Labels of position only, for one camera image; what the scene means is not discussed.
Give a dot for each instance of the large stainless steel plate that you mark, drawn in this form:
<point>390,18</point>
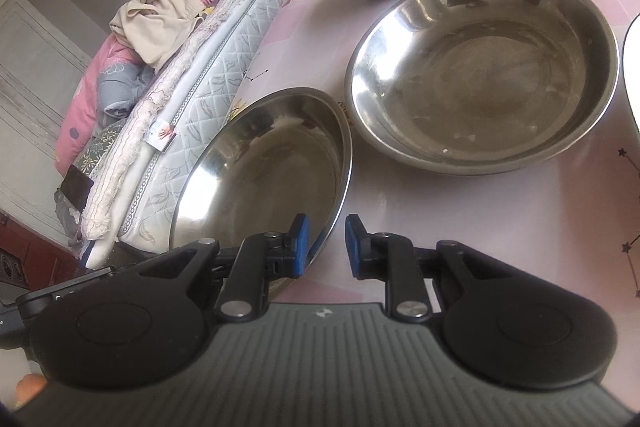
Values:
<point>480,82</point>
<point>260,167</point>

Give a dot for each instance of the white mattress tag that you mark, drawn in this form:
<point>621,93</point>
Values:
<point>161,137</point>

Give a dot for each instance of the red-brown cabinet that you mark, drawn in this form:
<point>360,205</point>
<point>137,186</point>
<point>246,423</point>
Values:
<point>40,257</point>

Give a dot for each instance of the floral mattress pad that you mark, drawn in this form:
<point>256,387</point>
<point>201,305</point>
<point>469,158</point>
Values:
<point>150,117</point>

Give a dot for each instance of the pile of clothes and bedding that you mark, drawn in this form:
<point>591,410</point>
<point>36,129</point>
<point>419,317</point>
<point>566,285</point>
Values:
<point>85,107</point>

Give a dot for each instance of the person's left hand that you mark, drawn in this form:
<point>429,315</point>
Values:
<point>30,389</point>

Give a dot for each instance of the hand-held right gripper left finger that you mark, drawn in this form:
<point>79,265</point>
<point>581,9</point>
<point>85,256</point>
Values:
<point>300,252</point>

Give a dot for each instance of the white ceramic plate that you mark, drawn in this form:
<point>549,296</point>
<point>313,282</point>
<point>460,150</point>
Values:
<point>632,72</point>

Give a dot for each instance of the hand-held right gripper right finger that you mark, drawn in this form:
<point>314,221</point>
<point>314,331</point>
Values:
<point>356,252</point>

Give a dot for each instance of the beige garment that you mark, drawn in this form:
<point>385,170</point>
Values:
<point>150,27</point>

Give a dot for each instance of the grey floral pillow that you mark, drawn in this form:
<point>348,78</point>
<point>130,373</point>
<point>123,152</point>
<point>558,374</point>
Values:
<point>100,147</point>

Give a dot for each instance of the white quilted mattress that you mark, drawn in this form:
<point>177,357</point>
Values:
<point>240,57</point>

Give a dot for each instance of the dark rectangular object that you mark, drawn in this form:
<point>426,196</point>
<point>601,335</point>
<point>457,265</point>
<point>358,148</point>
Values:
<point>77,187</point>

